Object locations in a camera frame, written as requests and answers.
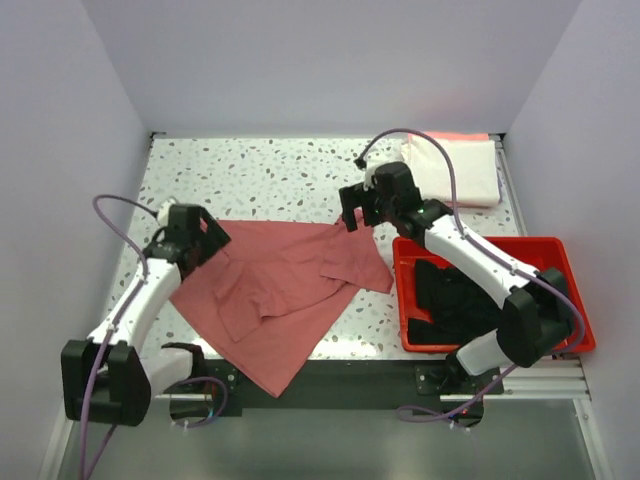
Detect purple cable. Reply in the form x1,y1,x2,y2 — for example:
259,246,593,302
79,194,229,480
353,128,587,425

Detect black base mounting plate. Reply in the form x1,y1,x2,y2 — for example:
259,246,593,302
166,359,500,419

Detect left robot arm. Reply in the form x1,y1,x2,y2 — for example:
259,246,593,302
61,199,230,426

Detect black clothes in bin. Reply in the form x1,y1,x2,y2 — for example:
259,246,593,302
407,259,501,345

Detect pink polo shirt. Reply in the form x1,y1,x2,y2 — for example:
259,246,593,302
171,220,393,398

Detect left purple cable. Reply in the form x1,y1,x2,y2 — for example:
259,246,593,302
79,194,229,480

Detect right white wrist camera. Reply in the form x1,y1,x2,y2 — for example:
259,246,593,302
354,156,386,190

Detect aluminium front rail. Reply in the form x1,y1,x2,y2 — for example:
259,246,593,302
149,352,593,401

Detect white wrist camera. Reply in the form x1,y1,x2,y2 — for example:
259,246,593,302
156,197,177,226
354,156,386,190

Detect folded light pink shirt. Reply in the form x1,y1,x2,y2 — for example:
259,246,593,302
408,131,491,147

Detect red plastic bin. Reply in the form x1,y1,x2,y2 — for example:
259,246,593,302
392,236,597,355

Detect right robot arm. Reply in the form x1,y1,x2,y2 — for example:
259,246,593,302
339,162,586,393

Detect folded white t shirt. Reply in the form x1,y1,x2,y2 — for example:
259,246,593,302
400,140,501,208

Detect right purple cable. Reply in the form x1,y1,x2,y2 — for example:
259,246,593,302
353,128,587,425

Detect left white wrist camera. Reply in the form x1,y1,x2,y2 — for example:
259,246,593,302
156,197,177,226

